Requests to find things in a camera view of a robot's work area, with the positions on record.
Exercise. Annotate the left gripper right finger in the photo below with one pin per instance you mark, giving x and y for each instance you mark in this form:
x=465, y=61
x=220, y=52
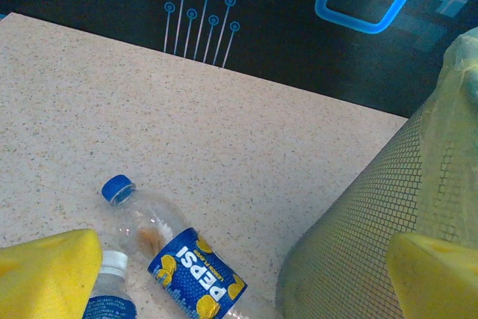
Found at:
x=437, y=281

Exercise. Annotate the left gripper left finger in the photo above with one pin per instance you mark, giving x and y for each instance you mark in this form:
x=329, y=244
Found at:
x=45, y=278

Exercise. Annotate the Pocari Sweat plastic bottle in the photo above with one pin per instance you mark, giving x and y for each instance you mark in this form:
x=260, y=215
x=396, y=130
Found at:
x=112, y=285

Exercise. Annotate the Pepsi lemon plastic bottle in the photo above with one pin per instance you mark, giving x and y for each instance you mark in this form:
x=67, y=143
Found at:
x=194, y=270

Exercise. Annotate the round mesh waste bin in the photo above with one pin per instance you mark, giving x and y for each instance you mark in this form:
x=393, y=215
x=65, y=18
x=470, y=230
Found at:
x=354, y=240

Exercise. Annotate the yellow plastic bin liner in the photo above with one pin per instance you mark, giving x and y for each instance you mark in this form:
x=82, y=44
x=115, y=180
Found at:
x=455, y=110

